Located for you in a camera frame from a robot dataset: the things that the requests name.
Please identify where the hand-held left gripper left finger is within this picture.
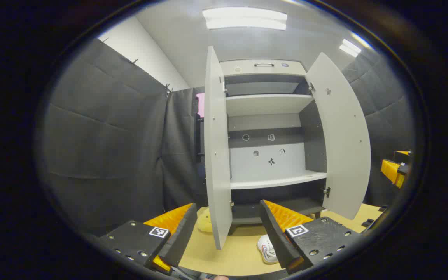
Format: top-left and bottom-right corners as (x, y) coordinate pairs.
(92, 202), (198, 275)

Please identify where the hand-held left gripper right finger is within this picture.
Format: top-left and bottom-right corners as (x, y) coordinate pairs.
(259, 199), (364, 275)

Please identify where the white canvas shoe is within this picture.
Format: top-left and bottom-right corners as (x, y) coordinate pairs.
(257, 234), (279, 265)

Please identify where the white cabinet door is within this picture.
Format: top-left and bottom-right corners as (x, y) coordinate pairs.
(305, 52), (371, 221)
(204, 46), (233, 250)

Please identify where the white shoe cabinet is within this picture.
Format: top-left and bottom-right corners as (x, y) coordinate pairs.
(219, 59), (329, 236)

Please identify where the yellow plush toy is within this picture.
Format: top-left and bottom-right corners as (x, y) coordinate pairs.
(197, 207), (214, 233)

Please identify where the black backdrop cloth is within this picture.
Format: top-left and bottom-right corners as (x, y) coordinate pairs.
(341, 51), (415, 207)
(39, 38), (209, 236)

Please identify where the large ceiling light panel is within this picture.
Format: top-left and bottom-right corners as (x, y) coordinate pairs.
(203, 7), (287, 31)

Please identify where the white drawer with metal handle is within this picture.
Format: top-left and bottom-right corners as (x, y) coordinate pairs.
(219, 59), (307, 77)

